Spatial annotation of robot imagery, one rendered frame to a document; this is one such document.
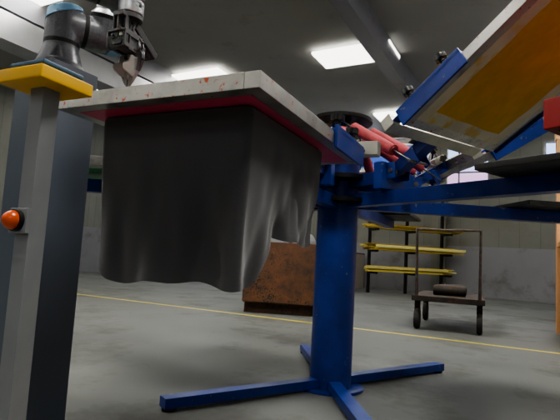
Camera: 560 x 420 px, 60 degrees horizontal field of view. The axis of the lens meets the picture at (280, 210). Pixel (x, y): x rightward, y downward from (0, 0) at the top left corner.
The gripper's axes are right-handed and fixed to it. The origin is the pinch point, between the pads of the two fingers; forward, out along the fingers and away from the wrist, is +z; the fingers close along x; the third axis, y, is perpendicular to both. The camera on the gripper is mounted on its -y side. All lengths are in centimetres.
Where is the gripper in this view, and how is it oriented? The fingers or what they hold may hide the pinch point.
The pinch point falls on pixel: (129, 83)
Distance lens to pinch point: 156.3
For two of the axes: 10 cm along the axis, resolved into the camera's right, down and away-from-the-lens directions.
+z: -0.5, 9.9, -1.1
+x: 9.1, 0.0, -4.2
